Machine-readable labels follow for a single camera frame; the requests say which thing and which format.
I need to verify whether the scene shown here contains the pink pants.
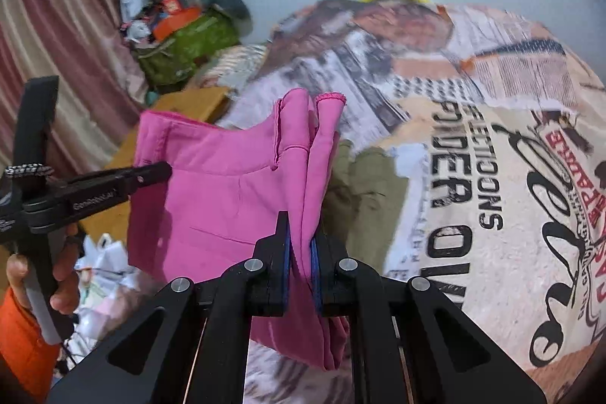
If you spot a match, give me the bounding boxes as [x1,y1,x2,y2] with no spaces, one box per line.
[127,88,348,371]

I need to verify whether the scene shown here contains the orange sleeve forearm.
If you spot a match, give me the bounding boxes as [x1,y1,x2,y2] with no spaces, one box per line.
[1,288,59,403]

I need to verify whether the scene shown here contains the person's left hand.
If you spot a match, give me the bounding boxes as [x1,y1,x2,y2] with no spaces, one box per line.
[6,225,80,315]

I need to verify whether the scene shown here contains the green patterned bag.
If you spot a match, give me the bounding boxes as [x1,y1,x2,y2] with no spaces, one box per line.
[134,10,239,92]

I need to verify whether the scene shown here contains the orange box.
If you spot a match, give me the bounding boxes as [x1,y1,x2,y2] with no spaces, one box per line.
[152,0,202,41]

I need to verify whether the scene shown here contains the striped pink curtain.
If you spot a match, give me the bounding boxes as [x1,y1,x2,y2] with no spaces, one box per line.
[1,0,148,177]

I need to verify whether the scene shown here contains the olive green folded pants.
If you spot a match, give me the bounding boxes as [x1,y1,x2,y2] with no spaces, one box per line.
[320,139,408,272]

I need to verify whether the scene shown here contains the newspaper print bed blanket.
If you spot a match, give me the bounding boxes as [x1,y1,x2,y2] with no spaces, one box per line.
[193,0,605,403]

